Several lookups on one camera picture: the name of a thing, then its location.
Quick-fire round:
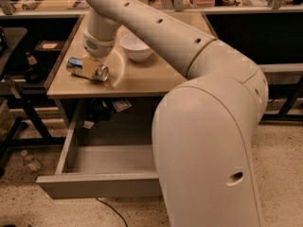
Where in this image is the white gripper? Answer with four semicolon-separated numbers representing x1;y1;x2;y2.
82;29;115;79

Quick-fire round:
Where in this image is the red bull can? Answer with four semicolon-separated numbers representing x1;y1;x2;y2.
66;57;109;81

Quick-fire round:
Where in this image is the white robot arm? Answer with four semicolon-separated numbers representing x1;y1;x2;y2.
86;0;268;227

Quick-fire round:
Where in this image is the grey open drawer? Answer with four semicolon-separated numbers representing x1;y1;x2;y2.
36;107;164;201

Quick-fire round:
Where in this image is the white bowl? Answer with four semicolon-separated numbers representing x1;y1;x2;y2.
120;33;152;62

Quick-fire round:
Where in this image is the grey desk cabinet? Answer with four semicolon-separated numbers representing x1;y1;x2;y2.
44;11;219;128

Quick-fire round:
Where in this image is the white paper label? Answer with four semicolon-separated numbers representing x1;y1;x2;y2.
112;98;132;113

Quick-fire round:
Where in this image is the black side table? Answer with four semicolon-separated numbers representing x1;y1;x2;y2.
0;27;65;176

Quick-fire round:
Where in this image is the crumpled bottle on floor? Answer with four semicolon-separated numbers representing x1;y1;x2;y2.
21;149;42;172

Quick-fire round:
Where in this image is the black floor cable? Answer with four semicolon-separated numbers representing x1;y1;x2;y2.
95;197;130;227

